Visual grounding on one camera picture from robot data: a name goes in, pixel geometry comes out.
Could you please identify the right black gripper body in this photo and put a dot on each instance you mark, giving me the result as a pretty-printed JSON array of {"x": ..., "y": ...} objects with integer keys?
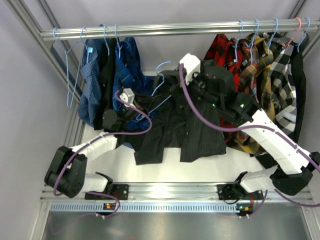
[{"x": 176, "y": 78}]

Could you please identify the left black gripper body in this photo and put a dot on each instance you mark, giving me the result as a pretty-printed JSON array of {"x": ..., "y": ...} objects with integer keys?
[{"x": 136, "y": 105}]

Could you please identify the light blue wire hanger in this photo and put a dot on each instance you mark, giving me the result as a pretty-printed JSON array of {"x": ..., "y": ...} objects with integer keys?
[{"x": 140, "y": 117}]

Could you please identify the dark grey pinstripe shirt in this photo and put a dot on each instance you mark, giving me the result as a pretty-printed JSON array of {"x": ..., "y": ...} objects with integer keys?
[{"x": 176, "y": 126}]

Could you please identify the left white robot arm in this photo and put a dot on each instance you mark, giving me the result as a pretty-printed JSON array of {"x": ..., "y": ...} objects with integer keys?
[{"x": 67, "y": 174}]

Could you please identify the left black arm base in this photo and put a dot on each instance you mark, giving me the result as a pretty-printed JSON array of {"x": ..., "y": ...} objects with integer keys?
[{"x": 117, "y": 190}]

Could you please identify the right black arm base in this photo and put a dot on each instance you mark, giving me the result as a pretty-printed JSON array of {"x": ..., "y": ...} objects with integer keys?
[{"x": 233, "y": 193}]

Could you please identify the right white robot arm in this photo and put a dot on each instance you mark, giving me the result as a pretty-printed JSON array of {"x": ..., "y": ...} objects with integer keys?
[{"x": 294, "y": 165}]

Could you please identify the blue plaid shirt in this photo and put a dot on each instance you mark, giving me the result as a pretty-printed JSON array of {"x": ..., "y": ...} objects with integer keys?
[{"x": 128, "y": 75}]

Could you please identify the red plaid hanging shirt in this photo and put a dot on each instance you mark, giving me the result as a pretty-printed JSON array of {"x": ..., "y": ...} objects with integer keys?
[{"x": 222, "y": 51}]

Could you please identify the red black plaid shirt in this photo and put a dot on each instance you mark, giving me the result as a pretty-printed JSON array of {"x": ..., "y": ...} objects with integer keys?
[{"x": 227, "y": 127}]

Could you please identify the light blue checked shirt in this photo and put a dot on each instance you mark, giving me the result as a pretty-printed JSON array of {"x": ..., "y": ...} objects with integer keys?
[{"x": 90, "y": 99}]

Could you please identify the yellow brown plaid shirt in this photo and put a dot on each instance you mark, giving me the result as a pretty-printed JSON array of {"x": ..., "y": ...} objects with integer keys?
[{"x": 254, "y": 79}]

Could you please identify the black white plaid shirt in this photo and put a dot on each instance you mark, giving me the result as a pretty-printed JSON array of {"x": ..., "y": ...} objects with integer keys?
[{"x": 283, "y": 89}]

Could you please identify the black hanging garment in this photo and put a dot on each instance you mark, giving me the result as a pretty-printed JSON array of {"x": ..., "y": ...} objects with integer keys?
[{"x": 105, "y": 118}]

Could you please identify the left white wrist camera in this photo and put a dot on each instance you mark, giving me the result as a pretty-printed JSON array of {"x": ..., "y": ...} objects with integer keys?
[{"x": 127, "y": 96}]

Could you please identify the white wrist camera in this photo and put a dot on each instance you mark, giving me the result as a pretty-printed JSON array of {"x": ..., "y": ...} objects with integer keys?
[
  {"x": 191, "y": 64},
  {"x": 127, "y": 96}
]

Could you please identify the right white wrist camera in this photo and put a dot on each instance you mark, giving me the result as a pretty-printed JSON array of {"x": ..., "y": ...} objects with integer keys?
[{"x": 191, "y": 64}]

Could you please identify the aluminium front rail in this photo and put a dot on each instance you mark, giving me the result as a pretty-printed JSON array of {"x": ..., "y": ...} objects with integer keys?
[{"x": 160, "y": 197}]

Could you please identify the aluminium hanging rail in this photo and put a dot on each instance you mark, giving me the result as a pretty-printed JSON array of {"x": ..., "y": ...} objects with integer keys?
[{"x": 179, "y": 29}]

